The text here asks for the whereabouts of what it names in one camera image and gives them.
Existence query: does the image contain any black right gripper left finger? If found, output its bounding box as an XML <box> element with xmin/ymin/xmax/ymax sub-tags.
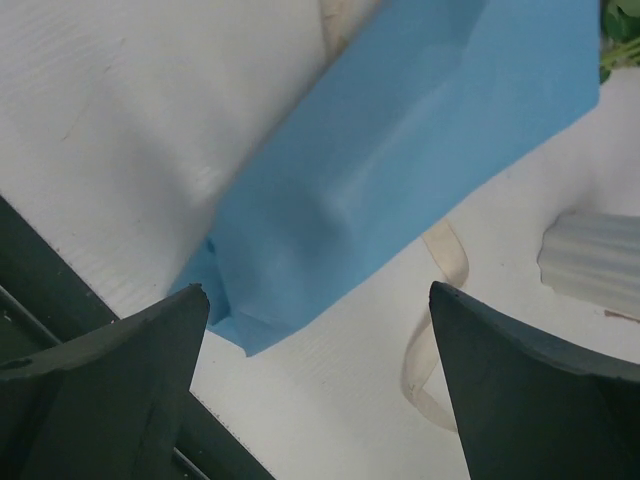
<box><xmin>1</xmin><ymin>285</ymin><xmax>209</xmax><ymax>479</ymax></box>

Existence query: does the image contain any pale pink rose stem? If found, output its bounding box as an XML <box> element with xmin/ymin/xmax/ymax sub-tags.
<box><xmin>599</xmin><ymin>0</ymin><xmax>640</xmax><ymax>84</ymax></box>

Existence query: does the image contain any blue wrapping paper sheet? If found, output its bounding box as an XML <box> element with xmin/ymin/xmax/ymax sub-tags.
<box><xmin>173</xmin><ymin>0</ymin><xmax>600</xmax><ymax>356</ymax></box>

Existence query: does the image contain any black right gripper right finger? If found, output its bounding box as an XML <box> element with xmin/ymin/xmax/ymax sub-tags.
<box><xmin>429</xmin><ymin>282</ymin><xmax>639</xmax><ymax>479</ymax></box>

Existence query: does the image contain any cream printed ribbon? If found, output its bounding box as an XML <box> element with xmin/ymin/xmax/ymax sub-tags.
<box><xmin>319</xmin><ymin>1</ymin><xmax>469</xmax><ymax>433</ymax></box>

